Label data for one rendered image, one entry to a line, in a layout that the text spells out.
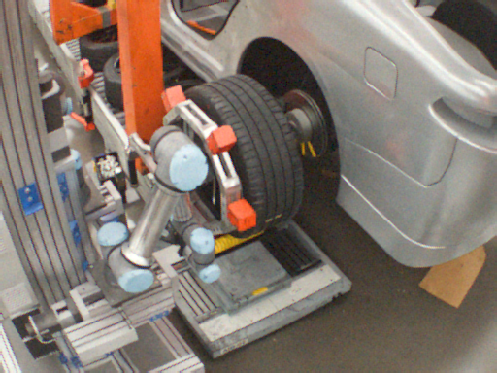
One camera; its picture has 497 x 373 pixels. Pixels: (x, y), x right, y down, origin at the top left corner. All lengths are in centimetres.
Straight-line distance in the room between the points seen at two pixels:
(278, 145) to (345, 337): 114
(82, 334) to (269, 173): 96
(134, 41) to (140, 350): 139
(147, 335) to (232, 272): 56
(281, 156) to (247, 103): 24
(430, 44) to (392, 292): 171
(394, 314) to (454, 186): 129
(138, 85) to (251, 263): 101
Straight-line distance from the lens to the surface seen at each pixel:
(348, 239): 341
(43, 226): 203
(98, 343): 209
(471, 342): 310
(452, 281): 332
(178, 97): 249
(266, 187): 226
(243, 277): 289
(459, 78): 177
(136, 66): 264
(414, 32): 188
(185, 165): 168
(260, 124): 225
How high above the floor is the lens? 243
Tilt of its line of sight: 41 degrees down
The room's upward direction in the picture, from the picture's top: straight up
